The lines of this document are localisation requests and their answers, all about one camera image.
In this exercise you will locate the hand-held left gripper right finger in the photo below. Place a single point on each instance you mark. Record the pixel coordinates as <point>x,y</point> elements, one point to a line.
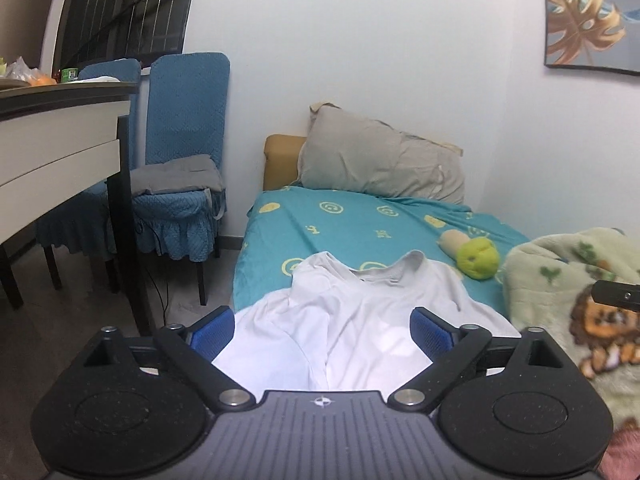
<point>429,332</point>

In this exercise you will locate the white shirt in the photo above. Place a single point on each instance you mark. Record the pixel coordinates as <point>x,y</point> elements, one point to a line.
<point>350,320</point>

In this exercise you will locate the clear plastic bag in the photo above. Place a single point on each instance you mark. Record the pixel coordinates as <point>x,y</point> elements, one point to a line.
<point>20,67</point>

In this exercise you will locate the printed fleece blanket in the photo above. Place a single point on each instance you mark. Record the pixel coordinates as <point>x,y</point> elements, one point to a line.
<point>560,280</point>

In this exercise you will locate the bed with teal sheet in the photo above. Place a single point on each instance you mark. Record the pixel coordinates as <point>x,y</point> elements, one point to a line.
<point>350,225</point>

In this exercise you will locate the blue covered chair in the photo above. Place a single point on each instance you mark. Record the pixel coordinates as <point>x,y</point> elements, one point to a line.
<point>95,210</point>
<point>185,120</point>

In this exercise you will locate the orange fruit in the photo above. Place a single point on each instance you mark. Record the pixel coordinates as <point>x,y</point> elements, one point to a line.
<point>42,80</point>

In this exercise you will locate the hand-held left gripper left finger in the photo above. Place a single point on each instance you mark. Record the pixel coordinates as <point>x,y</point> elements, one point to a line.
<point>216,331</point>

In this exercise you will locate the pink cloth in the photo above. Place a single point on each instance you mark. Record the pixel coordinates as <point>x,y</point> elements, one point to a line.
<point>622,455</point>

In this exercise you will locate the grey folded cloth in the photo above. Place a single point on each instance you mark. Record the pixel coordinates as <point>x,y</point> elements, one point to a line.
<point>175,175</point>

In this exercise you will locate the grey pillow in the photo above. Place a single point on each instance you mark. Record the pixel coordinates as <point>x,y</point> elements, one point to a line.
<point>375,160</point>

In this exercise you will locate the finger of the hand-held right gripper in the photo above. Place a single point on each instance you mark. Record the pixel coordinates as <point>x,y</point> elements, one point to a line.
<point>617,293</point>

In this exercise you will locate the dark window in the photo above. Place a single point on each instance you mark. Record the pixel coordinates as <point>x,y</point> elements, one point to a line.
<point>125,10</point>

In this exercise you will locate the green plush toy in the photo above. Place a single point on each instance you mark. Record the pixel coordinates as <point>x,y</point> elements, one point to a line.
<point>477,256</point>

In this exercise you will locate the leaf wall picture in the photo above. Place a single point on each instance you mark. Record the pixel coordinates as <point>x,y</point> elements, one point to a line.
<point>585,15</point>

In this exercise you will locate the green can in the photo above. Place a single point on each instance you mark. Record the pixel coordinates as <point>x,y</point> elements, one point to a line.
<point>69,75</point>

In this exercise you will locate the tan headboard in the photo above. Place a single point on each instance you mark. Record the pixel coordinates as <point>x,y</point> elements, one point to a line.
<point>280,160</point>

